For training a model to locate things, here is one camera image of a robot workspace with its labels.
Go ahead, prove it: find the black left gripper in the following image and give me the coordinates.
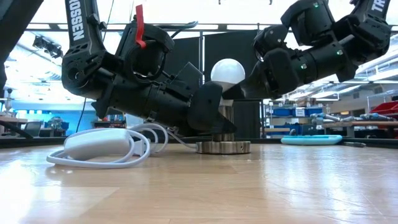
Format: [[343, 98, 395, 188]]
[[146, 61, 238, 135]]

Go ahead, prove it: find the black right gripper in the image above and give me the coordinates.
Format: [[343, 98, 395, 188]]
[[221, 24, 320, 101]]

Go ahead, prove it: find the white light bulb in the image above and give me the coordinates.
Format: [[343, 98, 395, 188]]
[[210, 58, 246, 108]]

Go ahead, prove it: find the brass lamp socket base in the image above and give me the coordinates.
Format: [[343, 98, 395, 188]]
[[195, 105, 252, 155]]

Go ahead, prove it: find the black overhead rig beam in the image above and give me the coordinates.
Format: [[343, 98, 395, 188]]
[[26, 22, 290, 34]]

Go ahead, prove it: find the teal tray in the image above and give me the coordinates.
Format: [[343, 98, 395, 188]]
[[280, 134, 343, 146]]

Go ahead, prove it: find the wooden workbench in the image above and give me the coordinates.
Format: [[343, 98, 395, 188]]
[[323, 119, 398, 138]]

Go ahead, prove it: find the red storage bin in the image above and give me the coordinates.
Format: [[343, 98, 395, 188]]
[[369, 100, 398, 118]]

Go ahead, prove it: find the black ceiling-hung device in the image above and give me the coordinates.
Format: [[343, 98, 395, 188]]
[[32, 35, 65, 60]]

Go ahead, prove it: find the grey office chair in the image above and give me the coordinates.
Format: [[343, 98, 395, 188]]
[[24, 121, 44, 138]]

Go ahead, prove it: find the brown background table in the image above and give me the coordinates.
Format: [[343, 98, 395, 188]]
[[0, 116, 41, 139]]

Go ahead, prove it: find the red cable tie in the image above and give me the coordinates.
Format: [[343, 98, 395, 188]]
[[135, 4, 147, 50]]

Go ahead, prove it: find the white power cord with switch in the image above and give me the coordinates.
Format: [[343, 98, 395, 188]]
[[46, 123, 198, 169]]

